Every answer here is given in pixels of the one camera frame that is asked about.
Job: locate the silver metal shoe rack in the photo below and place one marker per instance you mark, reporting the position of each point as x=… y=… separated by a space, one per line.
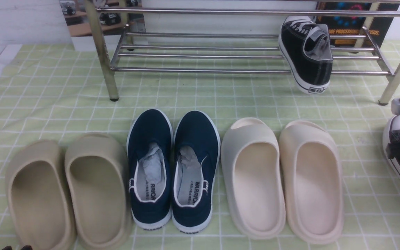
x=126 y=48

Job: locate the navy right slip-on shoe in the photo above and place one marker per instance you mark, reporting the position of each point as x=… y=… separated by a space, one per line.
x=196 y=157

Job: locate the navy slip-on shoe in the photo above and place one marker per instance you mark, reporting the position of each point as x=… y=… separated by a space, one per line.
x=148 y=146
x=196 y=157

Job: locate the navy left slip-on shoe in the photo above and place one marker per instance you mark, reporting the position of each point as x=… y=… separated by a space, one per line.
x=148 y=146

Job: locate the black image processing book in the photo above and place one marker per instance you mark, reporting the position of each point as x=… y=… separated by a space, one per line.
x=351 y=25

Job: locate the cream right foam slide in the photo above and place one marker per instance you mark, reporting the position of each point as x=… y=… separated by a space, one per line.
x=313 y=187

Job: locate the cream foam slide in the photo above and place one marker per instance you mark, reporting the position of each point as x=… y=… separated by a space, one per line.
x=250 y=161
x=313 y=187

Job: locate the cream left foam slide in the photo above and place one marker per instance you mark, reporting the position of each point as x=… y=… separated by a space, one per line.
x=250 y=161

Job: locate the leaning photo board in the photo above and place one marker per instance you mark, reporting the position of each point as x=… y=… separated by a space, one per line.
x=78 y=24

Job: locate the tan right foam slide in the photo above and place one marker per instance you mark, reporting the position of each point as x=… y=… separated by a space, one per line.
x=96 y=169

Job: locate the tan foam slide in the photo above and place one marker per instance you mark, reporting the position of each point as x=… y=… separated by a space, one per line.
x=96 y=169
x=38 y=198

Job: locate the green checkered floor cloth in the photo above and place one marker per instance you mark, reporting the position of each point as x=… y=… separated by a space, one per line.
x=55 y=92

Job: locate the tan left foam slide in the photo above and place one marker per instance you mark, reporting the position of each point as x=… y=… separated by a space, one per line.
x=38 y=198

